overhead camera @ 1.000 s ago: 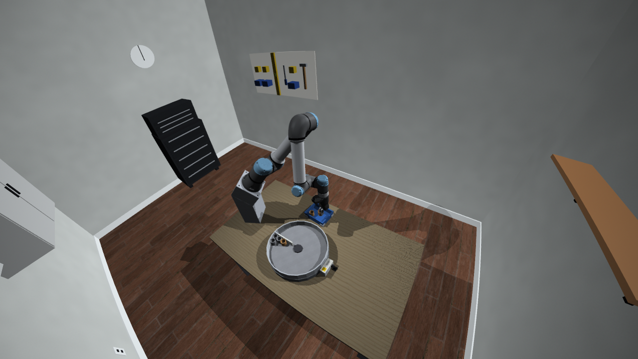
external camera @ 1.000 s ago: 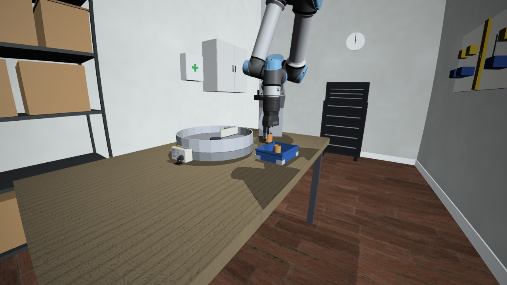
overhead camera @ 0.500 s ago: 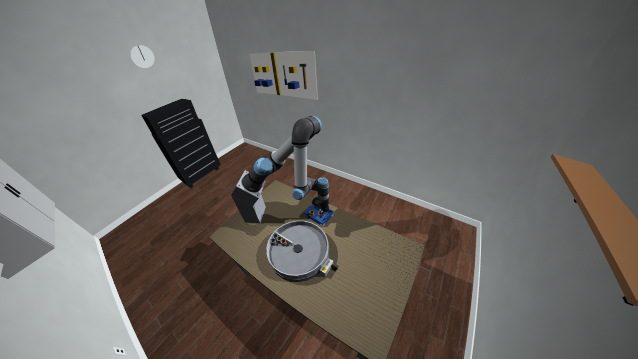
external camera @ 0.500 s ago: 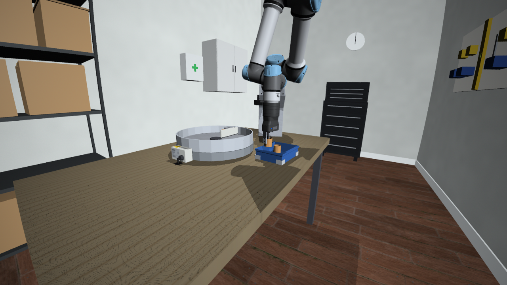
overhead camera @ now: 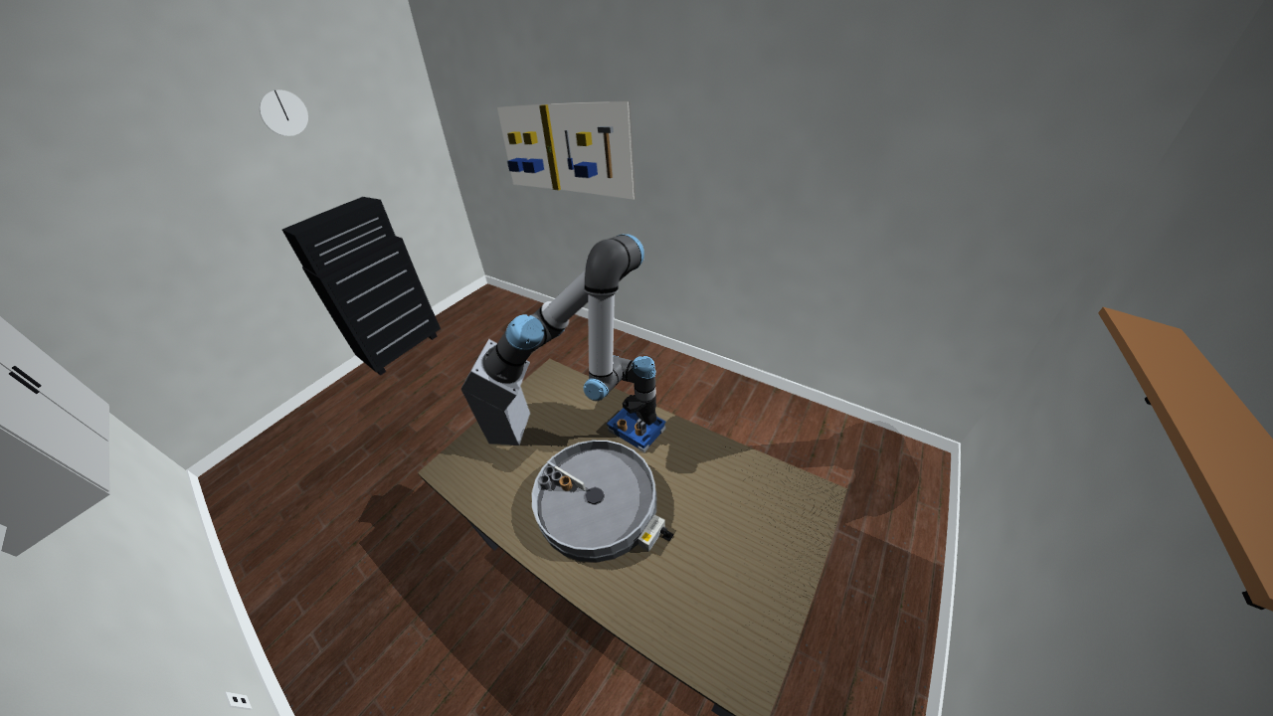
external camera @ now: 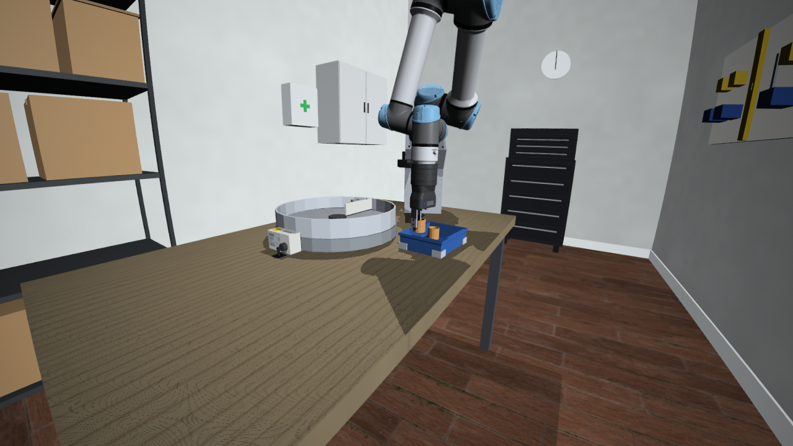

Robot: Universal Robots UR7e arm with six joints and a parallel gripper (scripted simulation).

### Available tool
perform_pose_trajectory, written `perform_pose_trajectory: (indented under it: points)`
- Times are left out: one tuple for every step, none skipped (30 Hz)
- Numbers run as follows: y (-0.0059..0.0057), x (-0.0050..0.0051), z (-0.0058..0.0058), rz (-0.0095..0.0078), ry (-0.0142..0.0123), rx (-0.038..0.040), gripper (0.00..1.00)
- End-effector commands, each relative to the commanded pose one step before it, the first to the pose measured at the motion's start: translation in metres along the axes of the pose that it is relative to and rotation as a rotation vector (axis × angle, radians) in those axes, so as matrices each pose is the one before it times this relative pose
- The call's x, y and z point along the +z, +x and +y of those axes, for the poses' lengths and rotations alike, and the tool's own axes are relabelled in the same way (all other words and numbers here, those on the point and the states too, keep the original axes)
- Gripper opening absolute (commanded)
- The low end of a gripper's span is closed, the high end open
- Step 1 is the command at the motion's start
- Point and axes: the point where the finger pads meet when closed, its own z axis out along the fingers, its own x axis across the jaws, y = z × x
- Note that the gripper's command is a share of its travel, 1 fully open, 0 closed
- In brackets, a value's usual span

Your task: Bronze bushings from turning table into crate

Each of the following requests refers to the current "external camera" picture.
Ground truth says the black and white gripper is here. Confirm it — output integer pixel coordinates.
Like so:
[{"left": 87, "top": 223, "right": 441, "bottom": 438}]
[{"left": 397, "top": 147, "right": 438, "bottom": 228}]

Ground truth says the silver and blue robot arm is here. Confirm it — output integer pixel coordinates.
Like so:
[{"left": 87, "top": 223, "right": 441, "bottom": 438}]
[{"left": 378, "top": 0, "right": 502, "bottom": 147}]

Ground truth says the blue crate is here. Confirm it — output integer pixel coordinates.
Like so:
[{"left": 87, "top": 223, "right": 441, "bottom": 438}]
[{"left": 398, "top": 221, "right": 468, "bottom": 259}]

